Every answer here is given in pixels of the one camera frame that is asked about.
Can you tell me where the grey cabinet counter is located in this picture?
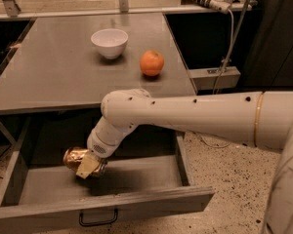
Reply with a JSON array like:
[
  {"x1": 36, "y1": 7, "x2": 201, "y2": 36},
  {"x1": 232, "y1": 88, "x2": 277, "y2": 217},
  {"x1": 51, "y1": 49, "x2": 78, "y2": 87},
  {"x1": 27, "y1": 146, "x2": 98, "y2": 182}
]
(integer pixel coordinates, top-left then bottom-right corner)
[{"x1": 0, "y1": 13, "x2": 197, "y2": 148}]

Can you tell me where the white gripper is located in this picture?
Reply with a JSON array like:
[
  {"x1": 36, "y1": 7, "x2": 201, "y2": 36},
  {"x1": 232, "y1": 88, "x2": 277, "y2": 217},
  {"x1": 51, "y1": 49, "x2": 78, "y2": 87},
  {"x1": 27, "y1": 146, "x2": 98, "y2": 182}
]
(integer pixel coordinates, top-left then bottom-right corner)
[{"x1": 76, "y1": 131, "x2": 117, "y2": 178}]

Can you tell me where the black drawer handle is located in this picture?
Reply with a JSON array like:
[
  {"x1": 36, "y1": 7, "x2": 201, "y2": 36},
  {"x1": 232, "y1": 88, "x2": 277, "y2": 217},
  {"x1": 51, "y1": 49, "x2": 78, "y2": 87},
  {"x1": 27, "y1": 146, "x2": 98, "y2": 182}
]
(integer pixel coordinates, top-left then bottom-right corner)
[{"x1": 78, "y1": 209, "x2": 118, "y2": 227}]

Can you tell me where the orange fruit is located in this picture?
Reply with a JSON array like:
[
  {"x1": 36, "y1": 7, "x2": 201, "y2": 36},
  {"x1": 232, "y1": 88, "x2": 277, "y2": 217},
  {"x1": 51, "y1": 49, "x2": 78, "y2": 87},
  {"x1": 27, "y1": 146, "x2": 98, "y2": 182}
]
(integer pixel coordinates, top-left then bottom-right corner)
[{"x1": 140, "y1": 50, "x2": 164, "y2": 77}]

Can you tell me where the crushed orange gold can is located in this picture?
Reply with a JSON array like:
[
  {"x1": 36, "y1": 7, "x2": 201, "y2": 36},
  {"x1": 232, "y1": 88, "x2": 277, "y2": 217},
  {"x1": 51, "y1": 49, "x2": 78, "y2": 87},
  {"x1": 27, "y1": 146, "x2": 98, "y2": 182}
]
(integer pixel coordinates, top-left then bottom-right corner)
[{"x1": 63, "y1": 147, "x2": 107, "y2": 177}]

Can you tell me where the white cable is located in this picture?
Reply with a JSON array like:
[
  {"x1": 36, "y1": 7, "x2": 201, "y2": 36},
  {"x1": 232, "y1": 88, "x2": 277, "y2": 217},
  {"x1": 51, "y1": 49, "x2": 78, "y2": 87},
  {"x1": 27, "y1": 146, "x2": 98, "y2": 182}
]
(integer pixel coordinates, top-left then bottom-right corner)
[{"x1": 191, "y1": 8, "x2": 235, "y2": 149}]

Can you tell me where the grey metal bracket block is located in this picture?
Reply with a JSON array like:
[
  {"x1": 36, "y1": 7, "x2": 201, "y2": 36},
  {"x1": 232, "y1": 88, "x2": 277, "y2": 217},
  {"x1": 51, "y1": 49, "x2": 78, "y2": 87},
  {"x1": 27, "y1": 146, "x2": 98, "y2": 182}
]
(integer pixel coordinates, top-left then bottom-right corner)
[{"x1": 188, "y1": 66, "x2": 240, "y2": 91}]

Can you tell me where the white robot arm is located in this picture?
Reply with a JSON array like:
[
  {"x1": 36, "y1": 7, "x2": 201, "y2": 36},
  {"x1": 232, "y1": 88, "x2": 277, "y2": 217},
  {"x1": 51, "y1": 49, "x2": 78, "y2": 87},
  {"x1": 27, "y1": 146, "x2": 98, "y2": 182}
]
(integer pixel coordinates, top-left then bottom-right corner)
[{"x1": 76, "y1": 89, "x2": 293, "y2": 234}]

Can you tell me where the white ceramic bowl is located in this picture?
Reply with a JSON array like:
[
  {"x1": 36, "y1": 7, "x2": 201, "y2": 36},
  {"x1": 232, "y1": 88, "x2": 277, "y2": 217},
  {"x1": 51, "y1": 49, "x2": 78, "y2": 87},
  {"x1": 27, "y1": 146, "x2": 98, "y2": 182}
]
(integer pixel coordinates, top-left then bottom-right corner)
[{"x1": 91, "y1": 28, "x2": 129, "y2": 59}]

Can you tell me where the open grey top drawer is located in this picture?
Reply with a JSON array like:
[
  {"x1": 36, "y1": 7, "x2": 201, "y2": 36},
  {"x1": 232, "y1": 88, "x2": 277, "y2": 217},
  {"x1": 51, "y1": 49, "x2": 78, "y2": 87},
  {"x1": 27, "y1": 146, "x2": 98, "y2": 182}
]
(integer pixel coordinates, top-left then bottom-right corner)
[{"x1": 0, "y1": 109, "x2": 214, "y2": 234}]

